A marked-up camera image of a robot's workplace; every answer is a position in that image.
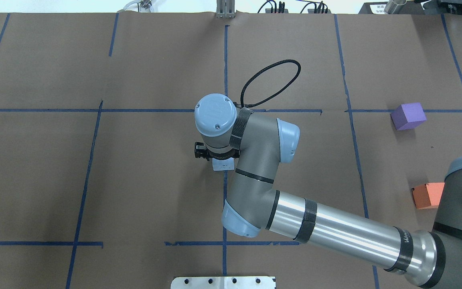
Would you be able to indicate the light blue foam block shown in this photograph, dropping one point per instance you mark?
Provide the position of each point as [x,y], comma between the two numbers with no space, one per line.
[223,165]

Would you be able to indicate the orange foam block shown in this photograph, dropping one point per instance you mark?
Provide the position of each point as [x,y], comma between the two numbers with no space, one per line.
[427,195]

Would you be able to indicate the silver metal cup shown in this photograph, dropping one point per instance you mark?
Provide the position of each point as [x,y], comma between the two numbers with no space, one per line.
[394,6]

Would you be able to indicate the white pedestal column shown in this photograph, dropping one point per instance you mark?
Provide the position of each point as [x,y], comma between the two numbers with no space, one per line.
[224,282]

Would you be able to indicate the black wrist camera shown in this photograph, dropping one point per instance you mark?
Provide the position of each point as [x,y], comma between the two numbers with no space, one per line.
[201,151]

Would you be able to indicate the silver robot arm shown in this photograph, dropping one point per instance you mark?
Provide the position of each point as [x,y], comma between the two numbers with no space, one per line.
[427,259]

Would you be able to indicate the aluminium frame post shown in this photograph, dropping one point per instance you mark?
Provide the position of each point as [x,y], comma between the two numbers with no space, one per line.
[225,9]

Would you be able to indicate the purple foam block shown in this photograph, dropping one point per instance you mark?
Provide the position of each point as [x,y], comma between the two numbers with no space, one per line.
[408,116]

